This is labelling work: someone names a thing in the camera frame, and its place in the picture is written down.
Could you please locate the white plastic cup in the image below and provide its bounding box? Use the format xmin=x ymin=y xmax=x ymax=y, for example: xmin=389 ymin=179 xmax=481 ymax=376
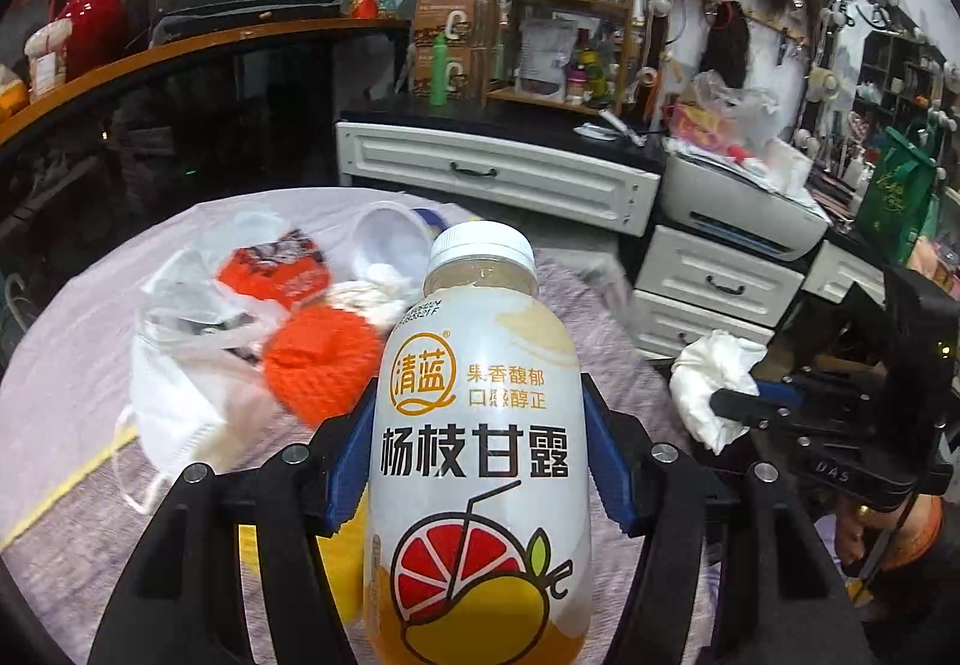
xmin=351 ymin=201 xmax=440 ymax=284

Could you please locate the white drawer unit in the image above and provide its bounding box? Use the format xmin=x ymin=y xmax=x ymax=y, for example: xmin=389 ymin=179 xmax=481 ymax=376
xmin=634 ymin=224 xmax=808 ymax=359

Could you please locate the white juice drink bottle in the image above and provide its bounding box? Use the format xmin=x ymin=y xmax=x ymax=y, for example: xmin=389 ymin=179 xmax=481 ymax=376
xmin=364 ymin=221 xmax=593 ymax=665

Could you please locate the white drawer cabinet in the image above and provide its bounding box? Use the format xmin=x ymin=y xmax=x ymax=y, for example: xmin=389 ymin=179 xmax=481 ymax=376
xmin=335 ymin=119 xmax=662 ymax=237

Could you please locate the clear plastic bag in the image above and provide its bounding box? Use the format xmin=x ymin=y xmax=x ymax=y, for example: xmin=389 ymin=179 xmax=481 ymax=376
xmin=667 ymin=71 xmax=781 ymax=157

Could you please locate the white printer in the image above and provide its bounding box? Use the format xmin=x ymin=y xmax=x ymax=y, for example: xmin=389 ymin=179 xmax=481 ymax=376
xmin=660 ymin=151 xmax=830 ymax=261

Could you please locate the mauve woven table mat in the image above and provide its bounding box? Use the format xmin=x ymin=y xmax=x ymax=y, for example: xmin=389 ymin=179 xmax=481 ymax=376
xmin=0 ymin=252 xmax=725 ymax=665

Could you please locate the tape roll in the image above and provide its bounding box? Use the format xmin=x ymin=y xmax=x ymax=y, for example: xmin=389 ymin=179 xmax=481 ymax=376
xmin=806 ymin=65 xmax=840 ymax=104

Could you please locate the brown printed cardboard box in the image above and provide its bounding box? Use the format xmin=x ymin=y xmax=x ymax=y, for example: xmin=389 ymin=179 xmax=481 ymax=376
xmin=412 ymin=0 xmax=500 ymax=49
xmin=412 ymin=45 xmax=500 ymax=101

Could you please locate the wooden rack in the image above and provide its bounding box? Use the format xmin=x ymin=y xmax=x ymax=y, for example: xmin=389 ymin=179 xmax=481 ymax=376
xmin=487 ymin=0 xmax=647 ymax=115

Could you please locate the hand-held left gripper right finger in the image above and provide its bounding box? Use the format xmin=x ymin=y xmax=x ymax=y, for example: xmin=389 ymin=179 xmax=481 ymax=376
xmin=581 ymin=372 xmax=878 ymax=665

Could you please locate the clear labelled snack tub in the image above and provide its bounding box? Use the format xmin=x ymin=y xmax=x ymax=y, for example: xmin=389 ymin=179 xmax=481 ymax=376
xmin=24 ymin=20 xmax=73 ymax=95

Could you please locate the white tissue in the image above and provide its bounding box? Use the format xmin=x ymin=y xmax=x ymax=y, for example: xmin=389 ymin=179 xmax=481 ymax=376
xmin=670 ymin=329 xmax=770 ymax=455
xmin=326 ymin=260 xmax=421 ymax=330

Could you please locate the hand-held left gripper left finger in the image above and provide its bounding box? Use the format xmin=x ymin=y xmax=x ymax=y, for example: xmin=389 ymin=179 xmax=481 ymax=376
xmin=88 ymin=384 xmax=380 ymax=665

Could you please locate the green bottle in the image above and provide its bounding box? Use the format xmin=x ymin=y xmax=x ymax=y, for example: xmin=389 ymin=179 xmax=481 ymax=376
xmin=429 ymin=31 xmax=452 ymax=106

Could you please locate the black wig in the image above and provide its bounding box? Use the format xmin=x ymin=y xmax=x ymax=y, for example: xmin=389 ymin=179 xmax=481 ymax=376
xmin=705 ymin=9 xmax=752 ymax=89

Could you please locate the white tablecloth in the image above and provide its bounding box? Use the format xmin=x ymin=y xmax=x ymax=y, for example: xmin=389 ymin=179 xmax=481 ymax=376
xmin=0 ymin=185 xmax=541 ymax=546

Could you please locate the dark cubby shelf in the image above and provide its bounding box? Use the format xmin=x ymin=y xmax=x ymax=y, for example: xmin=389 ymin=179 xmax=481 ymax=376
xmin=855 ymin=28 xmax=960 ymax=136

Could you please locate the white face mask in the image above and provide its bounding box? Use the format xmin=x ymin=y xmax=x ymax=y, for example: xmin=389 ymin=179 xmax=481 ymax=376
xmin=112 ymin=312 xmax=265 ymax=516

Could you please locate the small white tool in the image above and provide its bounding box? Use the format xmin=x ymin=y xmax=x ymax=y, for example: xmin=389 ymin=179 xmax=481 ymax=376
xmin=574 ymin=110 xmax=647 ymax=146

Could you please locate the silver foil pouch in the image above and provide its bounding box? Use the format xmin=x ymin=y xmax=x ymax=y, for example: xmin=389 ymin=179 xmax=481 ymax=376
xmin=516 ymin=20 xmax=579 ymax=101

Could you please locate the green gift bag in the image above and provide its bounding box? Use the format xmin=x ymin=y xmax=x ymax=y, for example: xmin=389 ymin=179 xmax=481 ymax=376
xmin=855 ymin=125 xmax=943 ymax=243

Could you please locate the translucent white plastic bag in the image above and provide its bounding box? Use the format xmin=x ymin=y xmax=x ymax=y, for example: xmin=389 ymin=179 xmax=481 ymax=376
xmin=139 ymin=211 xmax=301 ymax=355

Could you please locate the curved wooden bar counter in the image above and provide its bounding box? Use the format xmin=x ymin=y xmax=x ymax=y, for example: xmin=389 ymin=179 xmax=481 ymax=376
xmin=0 ymin=16 xmax=412 ymax=276

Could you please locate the red vase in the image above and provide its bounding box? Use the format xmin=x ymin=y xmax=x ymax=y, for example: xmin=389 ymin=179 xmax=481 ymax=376
xmin=56 ymin=0 xmax=125 ymax=82

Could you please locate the orange snack packet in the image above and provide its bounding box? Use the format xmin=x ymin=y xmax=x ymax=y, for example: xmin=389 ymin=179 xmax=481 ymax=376
xmin=217 ymin=228 xmax=335 ymax=315

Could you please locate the orange foam fruit net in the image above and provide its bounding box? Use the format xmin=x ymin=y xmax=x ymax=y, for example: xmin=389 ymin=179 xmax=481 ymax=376
xmin=264 ymin=305 xmax=391 ymax=430

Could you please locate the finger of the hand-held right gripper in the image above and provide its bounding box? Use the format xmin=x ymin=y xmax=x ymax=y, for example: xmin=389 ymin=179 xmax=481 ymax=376
xmin=709 ymin=375 xmax=808 ymax=426

